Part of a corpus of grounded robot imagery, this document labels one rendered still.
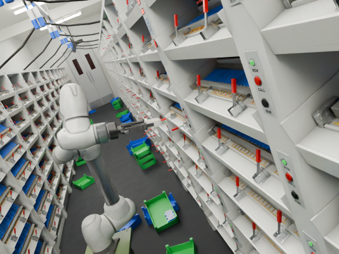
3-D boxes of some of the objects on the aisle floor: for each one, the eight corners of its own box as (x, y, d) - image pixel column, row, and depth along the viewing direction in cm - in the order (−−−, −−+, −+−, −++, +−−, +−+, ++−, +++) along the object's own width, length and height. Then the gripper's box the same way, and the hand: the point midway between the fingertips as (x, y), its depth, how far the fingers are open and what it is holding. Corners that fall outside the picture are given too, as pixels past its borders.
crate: (179, 221, 243) (177, 215, 239) (157, 233, 241) (154, 228, 236) (166, 195, 267) (164, 190, 262) (146, 206, 264) (143, 200, 259)
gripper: (107, 127, 123) (163, 116, 128) (105, 120, 138) (155, 111, 143) (110, 144, 125) (165, 133, 130) (108, 135, 140) (157, 126, 145)
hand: (153, 123), depth 136 cm, fingers open, 3 cm apart
